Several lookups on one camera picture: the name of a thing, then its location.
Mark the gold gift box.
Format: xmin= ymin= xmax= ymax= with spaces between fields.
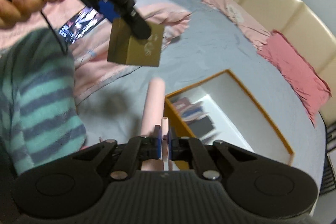
xmin=107 ymin=18 xmax=164 ymax=67

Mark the pink selfie stick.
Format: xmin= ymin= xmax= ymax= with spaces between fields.
xmin=140 ymin=77 xmax=173 ymax=171

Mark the maroon photo card box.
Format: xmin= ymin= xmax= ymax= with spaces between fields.
xmin=173 ymin=97 xmax=191 ymax=111

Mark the striped teal sleeve forearm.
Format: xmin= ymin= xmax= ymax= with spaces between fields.
xmin=1 ymin=28 xmax=86 ymax=174

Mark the pink grey folded quilt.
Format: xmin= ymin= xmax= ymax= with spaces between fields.
xmin=1 ymin=0 xmax=191 ymax=104

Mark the grey bed sheet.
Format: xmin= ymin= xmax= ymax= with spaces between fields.
xmin=78 ymin=0 xmax=325 ymax=184

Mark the light pink pillow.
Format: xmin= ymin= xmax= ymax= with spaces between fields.
xmin=202 ymin=0 xmax=270 ymax=50

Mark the dark pink pillow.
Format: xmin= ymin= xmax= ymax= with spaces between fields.
xmin=258 ymin=30 xmax=331 ymax=126

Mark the white right nightstand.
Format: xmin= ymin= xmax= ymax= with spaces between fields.
xmin=319 ymin=122 xmax=335 ymax=196

